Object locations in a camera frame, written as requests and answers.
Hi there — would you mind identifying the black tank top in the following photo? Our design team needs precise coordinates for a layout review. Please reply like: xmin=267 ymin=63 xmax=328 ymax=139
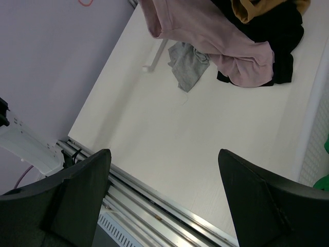
xmin=213 ymin=1 xmax=304 ymax=86

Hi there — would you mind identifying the white slotted cable duct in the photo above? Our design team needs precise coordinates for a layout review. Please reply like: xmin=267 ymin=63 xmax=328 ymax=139
xmin=98 ymin=213 xmax=141 ymax=247

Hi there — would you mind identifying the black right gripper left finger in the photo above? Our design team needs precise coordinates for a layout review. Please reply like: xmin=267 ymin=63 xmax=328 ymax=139
xmin=1 ymin=149 xmax=111 ymax=246

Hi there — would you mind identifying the green tank top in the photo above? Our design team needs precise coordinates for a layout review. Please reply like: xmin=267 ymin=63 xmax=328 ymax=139
xmin=313 ymin=138 xmax=328 ymax=191

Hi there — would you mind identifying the brown tank top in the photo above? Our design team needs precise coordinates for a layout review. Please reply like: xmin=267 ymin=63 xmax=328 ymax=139
xmin=230 ymin=0 xmax=310 ymax=24

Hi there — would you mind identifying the white garment rack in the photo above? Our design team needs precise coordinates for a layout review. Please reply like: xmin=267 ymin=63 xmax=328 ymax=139
xmin=142 ymin=39 xmax=168 ymax=73

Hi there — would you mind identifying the pink hanger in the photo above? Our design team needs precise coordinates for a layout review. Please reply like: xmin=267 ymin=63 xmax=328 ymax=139
xmin=78 ymin=0 xmax=93 ymax=7

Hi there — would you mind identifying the pink tank top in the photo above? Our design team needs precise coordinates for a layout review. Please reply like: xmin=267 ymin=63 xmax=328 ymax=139
xmin=139 ymin=1 xmax=274 ymax=87

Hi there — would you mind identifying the aluminium front rail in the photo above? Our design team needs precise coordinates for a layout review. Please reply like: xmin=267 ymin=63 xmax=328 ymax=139
xmin=55 ymin=137 xmax=239 ymax=247

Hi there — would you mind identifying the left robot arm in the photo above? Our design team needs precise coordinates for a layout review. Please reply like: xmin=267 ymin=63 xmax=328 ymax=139
xmin=1 ymin=99 xmax=64 ymax=176

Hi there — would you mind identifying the grey tank top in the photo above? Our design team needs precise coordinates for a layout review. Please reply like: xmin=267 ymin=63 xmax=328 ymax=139
xmin=168 ymin=42 xmax=210 ymax=93

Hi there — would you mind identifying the white plastic basket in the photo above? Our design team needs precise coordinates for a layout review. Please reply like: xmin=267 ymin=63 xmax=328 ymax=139
xmin=292 ymin=44 xmax=328 ymax=187

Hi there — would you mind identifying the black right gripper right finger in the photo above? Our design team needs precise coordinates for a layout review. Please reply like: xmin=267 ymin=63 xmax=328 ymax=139
xmin=218 ymin=149 xmax=328 ymax=246

